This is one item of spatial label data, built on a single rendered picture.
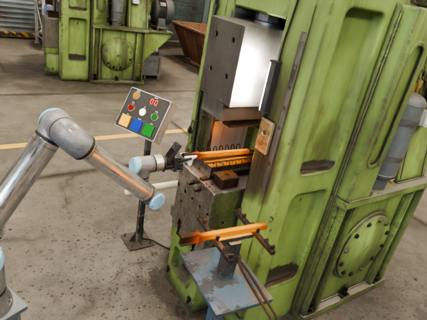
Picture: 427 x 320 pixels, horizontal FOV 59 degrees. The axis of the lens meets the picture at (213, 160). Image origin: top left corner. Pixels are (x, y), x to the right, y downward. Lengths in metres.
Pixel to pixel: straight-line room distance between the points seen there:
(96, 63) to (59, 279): 4.59
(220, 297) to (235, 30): 1.24
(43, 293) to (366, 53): 2.31
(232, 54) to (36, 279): 1.89
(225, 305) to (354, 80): 1.24
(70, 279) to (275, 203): 1.51
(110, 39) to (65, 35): 0.69
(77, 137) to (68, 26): 5.20
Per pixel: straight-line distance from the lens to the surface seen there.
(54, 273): 2.84
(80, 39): 6.76
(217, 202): 2.07
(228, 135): 2.44
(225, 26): 1.99
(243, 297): 1.81
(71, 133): 1.56
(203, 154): 2.12
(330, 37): 1.74
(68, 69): 6.78
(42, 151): 1.67
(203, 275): 1.85
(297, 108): 1.79
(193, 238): 1.62
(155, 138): 2.40
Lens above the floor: 1.94
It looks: 25 degrees down
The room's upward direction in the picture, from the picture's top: 11 degrees clockwise
